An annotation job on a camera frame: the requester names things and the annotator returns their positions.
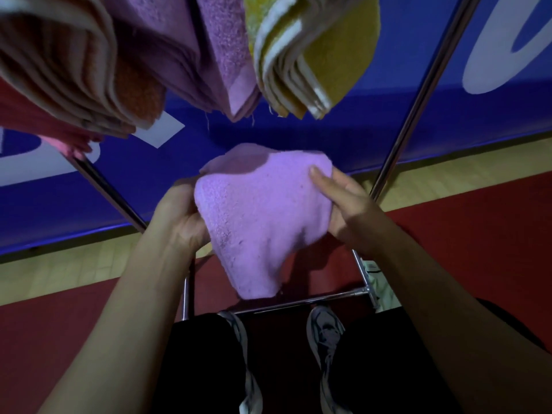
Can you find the person's grey shoe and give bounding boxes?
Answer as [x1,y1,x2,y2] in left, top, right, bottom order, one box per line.
[217,310,264,414]
[306,305,352,414]

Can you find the person's right forearm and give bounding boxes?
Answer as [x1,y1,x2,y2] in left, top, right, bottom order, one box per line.
[366,226,552,414]

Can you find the yellow white cloth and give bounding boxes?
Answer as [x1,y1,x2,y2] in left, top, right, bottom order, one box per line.
[243,0,381,120]

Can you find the metal drying rack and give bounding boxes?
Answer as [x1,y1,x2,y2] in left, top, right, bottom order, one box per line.
[68,0,484,322]

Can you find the person's right grey shoe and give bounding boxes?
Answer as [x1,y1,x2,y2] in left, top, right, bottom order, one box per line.
[306,305,352,414]

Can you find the person's left hand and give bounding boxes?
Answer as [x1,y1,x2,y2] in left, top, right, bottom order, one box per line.
[148,176,212,258]

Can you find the orange patterned towel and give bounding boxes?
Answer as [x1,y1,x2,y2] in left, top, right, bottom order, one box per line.
[0,0,168,139]

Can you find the person's right hand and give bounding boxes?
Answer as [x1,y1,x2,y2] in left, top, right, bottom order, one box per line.
[308,166,392,256]

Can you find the pink towel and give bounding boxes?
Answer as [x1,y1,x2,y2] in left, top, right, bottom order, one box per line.
[0,77,104,161]

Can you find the person's black trousers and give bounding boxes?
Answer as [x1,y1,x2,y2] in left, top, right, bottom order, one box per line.
[148,297,549,414]

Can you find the purple towel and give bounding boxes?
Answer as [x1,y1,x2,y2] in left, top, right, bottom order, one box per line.
[194,143,334,301]
[101,0,262,124]

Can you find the person's left forearm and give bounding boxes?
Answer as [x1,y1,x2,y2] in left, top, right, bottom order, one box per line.
[39,232,195,414]

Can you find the blue banner with white print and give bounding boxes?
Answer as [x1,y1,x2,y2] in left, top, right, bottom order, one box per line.
[0,0,552,257]

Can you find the pale green towel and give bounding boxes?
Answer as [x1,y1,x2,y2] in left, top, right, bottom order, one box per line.
[362,260,402,314]

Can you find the person's left grey shoe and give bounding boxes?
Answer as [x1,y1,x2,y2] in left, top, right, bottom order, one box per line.
[217,310,264,414]

